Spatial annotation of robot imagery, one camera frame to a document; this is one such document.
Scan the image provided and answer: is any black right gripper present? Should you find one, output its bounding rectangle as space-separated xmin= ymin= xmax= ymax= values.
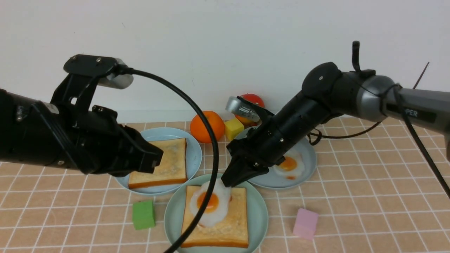
xmin=221 ymin=92 xmax=331 ymax=187

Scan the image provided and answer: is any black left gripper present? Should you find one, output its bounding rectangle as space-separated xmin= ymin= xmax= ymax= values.
xmin=49 ymin=74 xmax=163 ymax=177

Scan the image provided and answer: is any toast slice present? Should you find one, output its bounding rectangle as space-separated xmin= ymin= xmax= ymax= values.
xmin=128 ymin=138 xmax=187 ymax=189
xmin=181 ymin=187 xmax=249 ymax=248

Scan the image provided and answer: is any fried egg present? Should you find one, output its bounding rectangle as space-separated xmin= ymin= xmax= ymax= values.
xmin=186 ymin=178 xmax=232 ymax=227
xmin=272 ymin=149 xmax=305 ymax=180

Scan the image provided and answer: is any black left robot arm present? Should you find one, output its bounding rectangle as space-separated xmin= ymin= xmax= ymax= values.
xmin=1 ymin=74 xmax=163 ymax=177

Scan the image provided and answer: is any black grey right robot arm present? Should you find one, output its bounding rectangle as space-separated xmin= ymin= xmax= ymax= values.
xmin=221 ymin=41 xmax=450 ymax=186

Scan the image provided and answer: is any yellow cube block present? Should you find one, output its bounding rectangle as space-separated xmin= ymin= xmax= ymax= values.
xmin=224 ymin=118 xmax=244 ymax=141

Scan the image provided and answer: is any light blue left plate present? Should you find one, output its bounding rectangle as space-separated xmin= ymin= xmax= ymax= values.
xmin=114 ymin=128 xmax=203 ymax=196

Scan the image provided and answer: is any teal front plate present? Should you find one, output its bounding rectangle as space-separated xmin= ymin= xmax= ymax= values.
xmin=164 ymin=174 xmax=269 ymax=253

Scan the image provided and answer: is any orange fruit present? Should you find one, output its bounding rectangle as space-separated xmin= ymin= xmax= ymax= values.
xmin=189 ymin=111 xmax=225 ymax=143

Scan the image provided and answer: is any grey blue right plate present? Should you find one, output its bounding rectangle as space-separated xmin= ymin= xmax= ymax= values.
xmin=226 ymin=139 xmax=317 ymax=190

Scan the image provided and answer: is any red yellow apple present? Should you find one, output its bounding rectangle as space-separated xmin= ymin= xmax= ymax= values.
xmin=235 ymin=93 xmax=265 ymax=128

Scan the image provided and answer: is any green cube block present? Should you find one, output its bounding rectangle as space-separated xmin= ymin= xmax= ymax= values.
xmin=132 ymin=200 xmax=156 ymax=231

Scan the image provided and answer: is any pink cube block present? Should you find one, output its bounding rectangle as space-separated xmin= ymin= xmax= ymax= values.
xmin=292 ymin=208 xmax=319 ymax=240

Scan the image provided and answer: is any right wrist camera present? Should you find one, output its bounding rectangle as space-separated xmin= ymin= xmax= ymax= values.
xmin=225 ymin=96 xmax=274 ymax=123

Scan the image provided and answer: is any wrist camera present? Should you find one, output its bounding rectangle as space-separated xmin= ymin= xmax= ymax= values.
xmin=225 ymin=96 xmax=274 ymax=123
xmin=63 ymin=54 xmax=134 ymax=90

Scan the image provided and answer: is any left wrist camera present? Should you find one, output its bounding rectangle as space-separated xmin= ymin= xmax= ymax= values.
xmin=63 ymin=54 xmax=134 ymax=90

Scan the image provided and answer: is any black left camera cable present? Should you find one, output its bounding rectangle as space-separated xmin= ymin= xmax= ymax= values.
xmin=121 ymin=68 xmax=220 ymax=253

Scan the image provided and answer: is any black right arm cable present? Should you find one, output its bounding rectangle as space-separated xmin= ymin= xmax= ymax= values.
xmin=307 ymin=61 xmax=450 ymax=199

